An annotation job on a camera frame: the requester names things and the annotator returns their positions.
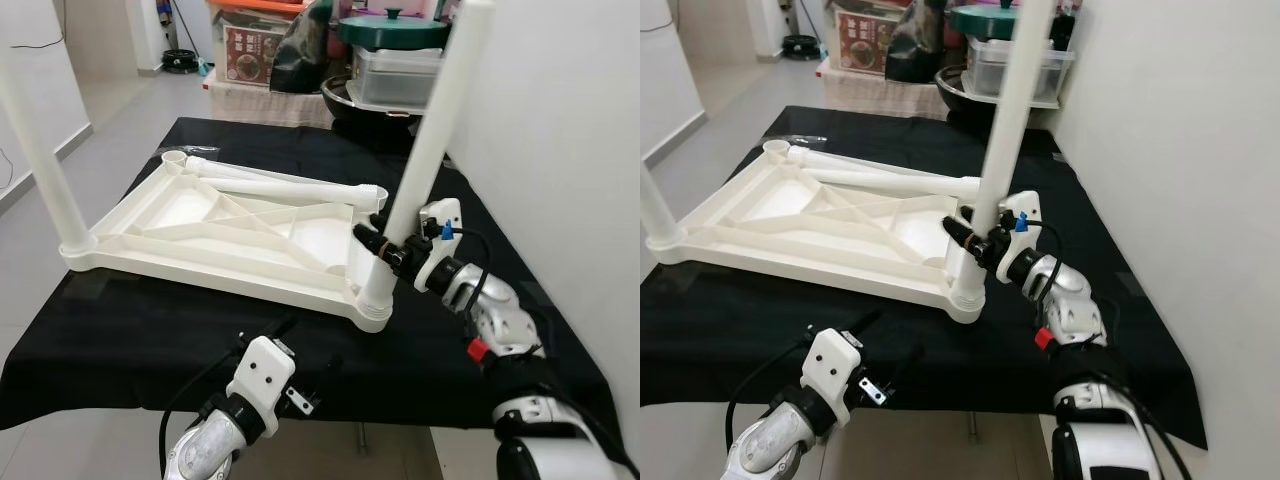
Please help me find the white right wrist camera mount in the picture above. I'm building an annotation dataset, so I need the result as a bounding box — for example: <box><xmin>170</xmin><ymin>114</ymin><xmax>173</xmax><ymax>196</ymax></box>
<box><xmin>998</xmin><ymin>190</ymin><xmax>1043</xmax><ymax>283</ymax></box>
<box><xmin>415</xmin><ymin>198</ymin><xmax>466</xmax><ymax>293</ymax></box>

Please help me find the beige textured cloth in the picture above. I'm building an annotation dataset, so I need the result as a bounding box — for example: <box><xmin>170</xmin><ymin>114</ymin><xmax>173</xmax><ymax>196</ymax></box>
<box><xmin>205</xmin><ymin>75</ymin><xmax>336</xmax><ymax>129</ymax></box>
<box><xmin>818</xmin><ymin>62</ymin><xmax>951</xmax><ymax>119</ymax></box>

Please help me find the black plastic bag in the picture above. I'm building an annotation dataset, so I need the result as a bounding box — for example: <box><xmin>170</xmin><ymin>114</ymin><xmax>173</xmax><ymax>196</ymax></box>
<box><xmin>270</xmin><ymin>0</ymin><xmax>346</xmax><ymax>94</ymax></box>
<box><xmin>885</xmin><ymin>0</ymin><xmax>951</xmax><ymax>84</ymax></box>

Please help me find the black round pan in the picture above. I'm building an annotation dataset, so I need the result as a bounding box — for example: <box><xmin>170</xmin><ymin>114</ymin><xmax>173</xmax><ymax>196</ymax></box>
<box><xmin>935</xmin><ymin>65</ymin><xmax>1011</xmax><ymax>116</ymax></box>
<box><xmin>320</xmin><ymin>75</ymin><xmax>421</xmax><ymax>126</ymax></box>

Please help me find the red printed cardboard box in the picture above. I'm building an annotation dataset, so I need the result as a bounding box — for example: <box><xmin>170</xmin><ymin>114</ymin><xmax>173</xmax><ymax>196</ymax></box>
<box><xmin>835</xmin><ymin>10</ymin><xmax>901</xmax><ymax>76</ymax></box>
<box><xmin>222</xmin><ymin>22</ymin><xmax>291</xmax><ymax>86</ymax></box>

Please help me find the clear plastic storage box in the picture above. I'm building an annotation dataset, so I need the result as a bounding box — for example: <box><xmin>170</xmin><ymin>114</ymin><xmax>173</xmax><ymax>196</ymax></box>
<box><xmin>350</xmin><ymin>45</ymin><xmax>446</xmax><ymax>109</ymax></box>
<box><xmin>965</xmin><ymin>38</ymin><xmax>1076</xmax><ymax>101</ymax></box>

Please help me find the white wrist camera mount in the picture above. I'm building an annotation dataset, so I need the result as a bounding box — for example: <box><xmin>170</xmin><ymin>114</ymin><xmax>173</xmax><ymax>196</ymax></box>
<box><xmin>228</xmin><ymin>336</ymin><xmax>298</xmax><ymax>433</ymax></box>
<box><xmin>415</xmin><ymin>198</ymin><xmax>466</xmax><ymax>293</ymax></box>
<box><xmin>800</xmin><ymin>328</ymin><xmax>866</xmax><ymax>426</ymax></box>
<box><xmin>998</xmin><ymin>190</ymin><xmax>1043</xmax><ymax>283</ymax></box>

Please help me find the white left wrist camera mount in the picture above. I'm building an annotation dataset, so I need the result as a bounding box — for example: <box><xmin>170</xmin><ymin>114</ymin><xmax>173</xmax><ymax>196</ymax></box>
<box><xmin>228</xmin><ymin>336</ymin><xmax>298</xmax><ymax>433</ymax></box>
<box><xmin>800</xmin><ymin>328</ymin><xmax>866</xmax><ymax>426</ymax></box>

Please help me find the black tablecloth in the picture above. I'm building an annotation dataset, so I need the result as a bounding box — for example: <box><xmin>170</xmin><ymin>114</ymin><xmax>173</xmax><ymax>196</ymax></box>
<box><xmin>640</xmin><ymin>105</ymin><xmax>1209</xmax><ymax>449</ymax></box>
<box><xmin>0</xmin><ymin>117</ymin><xmax>616</xmax><ymax>441</ymax></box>

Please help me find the orange plastic lid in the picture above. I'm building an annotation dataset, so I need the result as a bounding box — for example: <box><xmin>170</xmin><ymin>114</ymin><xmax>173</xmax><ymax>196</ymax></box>
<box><xmin>208</xmin><ymin>0</ymin><xmax>311</xmax><ymax>15</ymax></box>

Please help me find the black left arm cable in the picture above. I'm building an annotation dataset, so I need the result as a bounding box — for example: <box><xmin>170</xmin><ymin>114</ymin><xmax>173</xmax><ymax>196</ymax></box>
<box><xmin>158</xmin><ymin>335</ymin><xmax>251</xmax><ymax>479</ymax></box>
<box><xmin>725</xmin><ymin>328</ymin><xmax>816</xmax><ymax>476</ymax></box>

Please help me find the green lidded pot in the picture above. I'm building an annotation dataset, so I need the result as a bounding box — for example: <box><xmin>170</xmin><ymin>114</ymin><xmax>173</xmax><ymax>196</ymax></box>
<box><xmin>948</xmin><ymin>3</ymin><xmax>1021</xmax><ymax>41</ymax></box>
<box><xmin>338</xmin><ymin>8</ymin><xmax>451</xmax><ymax>49</ymax></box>

